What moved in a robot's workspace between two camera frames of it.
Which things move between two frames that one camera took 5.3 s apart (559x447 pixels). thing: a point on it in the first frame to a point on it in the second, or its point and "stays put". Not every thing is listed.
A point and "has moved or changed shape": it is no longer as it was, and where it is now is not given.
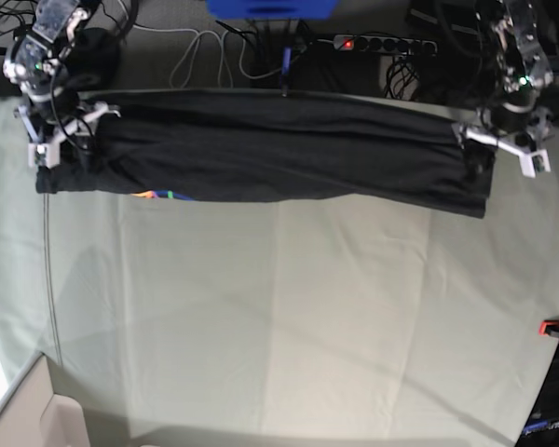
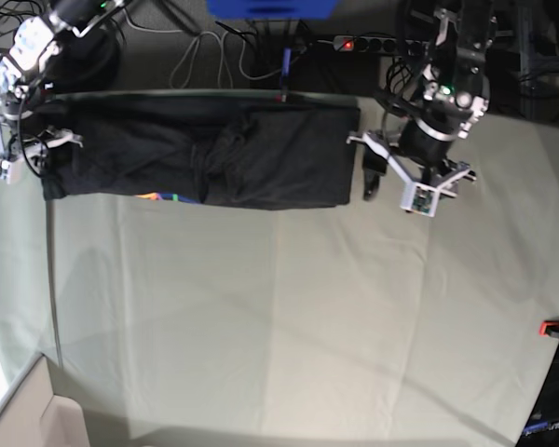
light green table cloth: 206,323 stays put
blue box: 275,9 stays put
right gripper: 507,123 to 424,143
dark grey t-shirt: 279,145 has moved or changed shape
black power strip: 366,44 stays put
